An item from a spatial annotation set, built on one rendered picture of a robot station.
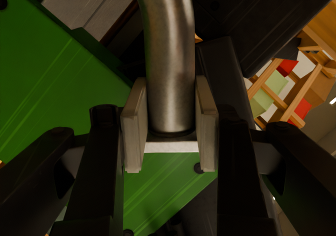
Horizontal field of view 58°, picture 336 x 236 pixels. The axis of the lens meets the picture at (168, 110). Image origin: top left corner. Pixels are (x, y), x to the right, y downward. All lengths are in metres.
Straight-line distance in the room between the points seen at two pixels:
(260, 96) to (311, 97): 0.91
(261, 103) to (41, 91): 3.34
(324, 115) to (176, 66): 9.53
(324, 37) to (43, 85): 0.86
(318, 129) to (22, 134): 9.59
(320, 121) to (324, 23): 8.75
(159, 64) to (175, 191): 0.11
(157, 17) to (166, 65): 0.03
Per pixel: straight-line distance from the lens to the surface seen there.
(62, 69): 0.22
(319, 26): 0.99
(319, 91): 4.29
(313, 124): 9.68
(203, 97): 0.15
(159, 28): 0.17
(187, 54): 0.17
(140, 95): 0.16
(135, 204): 0.26
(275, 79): 3.83
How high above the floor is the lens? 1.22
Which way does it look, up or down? 2 degrees down
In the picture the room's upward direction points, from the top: 135 degrees clockwise
